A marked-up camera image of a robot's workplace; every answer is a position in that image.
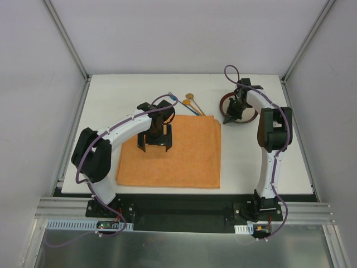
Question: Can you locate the red rimmed plate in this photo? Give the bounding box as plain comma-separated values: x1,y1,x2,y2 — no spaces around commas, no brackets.
219,92,258,125

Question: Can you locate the orange cloth placemat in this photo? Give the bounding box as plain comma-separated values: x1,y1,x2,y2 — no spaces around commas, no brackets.
116,115,221,189

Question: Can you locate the gold spoon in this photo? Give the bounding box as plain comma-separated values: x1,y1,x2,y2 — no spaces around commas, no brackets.
182,99,203,116
186,93,206,116

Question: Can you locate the blue metal fork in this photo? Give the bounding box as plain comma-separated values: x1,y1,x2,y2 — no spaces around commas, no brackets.
168,92,201,116

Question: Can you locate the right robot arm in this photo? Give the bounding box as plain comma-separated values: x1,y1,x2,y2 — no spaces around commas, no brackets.
220,78,293,222

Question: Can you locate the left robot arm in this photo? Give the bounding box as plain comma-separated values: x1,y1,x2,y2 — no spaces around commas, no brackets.
71,100,175,217

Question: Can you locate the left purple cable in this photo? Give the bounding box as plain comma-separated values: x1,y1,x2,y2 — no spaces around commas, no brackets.
44,94,179,248

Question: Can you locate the purple cable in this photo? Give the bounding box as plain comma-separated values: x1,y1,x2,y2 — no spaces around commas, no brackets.
224,64,290,243
44,94,179,248

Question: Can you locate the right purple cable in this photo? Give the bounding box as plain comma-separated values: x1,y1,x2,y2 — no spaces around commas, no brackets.
224,64,290,243

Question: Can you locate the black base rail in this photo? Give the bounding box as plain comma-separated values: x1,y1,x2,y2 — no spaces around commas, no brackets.
85,194,283,233

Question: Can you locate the right white cable duct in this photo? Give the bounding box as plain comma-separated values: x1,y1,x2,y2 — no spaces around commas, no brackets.
234,224,254,235

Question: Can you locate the white cable duct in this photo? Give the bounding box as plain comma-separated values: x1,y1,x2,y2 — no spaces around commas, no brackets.
47,219,133,232
234,224,254,235

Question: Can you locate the aluminium front rail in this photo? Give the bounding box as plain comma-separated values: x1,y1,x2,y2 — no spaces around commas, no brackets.
34,197,337,225

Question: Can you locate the left white cable duct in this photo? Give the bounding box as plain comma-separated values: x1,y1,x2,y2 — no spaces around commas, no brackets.
47,219,133,232

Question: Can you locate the right aluminium frame post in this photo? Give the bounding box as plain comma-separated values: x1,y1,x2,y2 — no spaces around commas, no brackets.
281,0,337,84

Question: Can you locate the aluminium frame post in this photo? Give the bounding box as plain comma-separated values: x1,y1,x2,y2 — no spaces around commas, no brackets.
281,0,337,84
41,0,90,82

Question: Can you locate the left aluminium frame post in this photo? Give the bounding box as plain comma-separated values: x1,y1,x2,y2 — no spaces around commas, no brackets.
41,0,90,82

